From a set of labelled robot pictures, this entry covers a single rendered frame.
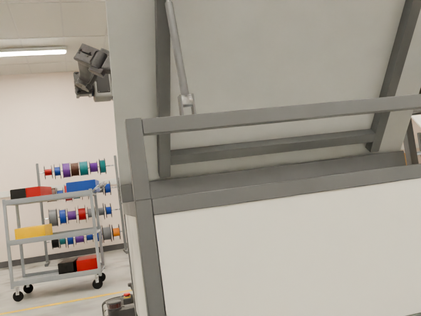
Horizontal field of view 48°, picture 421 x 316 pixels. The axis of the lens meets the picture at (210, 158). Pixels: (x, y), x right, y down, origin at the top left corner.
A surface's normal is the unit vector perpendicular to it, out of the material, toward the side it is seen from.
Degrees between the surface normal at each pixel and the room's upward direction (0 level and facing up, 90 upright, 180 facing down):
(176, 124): 90
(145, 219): 90
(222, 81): 129
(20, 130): 90
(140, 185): 90
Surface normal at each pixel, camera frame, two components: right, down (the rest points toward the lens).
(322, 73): 0.26, 0.55
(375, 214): 0.23, -0.10
